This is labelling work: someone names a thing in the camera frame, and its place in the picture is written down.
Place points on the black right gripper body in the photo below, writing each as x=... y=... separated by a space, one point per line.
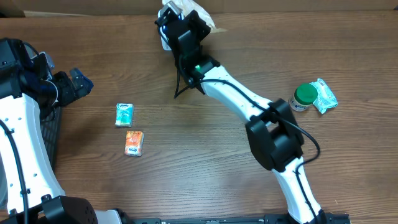
x=199 y=30

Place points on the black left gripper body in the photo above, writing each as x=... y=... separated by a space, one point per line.
x=65 y=89

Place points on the brown white snack pouch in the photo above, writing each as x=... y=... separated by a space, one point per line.
x=187 y=6

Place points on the green Kleenex tissue pack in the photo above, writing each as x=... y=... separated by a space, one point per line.
x=124 y=115

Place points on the orange tissue pack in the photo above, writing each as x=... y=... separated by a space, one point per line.
x=134 y=142

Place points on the green lid jar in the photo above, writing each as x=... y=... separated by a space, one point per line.
x=303 y=97

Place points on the teal packet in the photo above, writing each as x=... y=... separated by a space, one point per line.
x=326 y=98

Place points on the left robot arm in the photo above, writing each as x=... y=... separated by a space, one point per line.
x=30 y=92

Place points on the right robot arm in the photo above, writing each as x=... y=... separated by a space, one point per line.
x=275 y=139

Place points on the white barcode scanner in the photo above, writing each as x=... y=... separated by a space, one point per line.
x=164 y=41

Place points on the grey plastic mesh basket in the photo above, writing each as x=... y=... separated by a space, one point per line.
x=50 y=128

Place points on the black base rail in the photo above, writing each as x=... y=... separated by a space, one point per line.
x=326 y=218

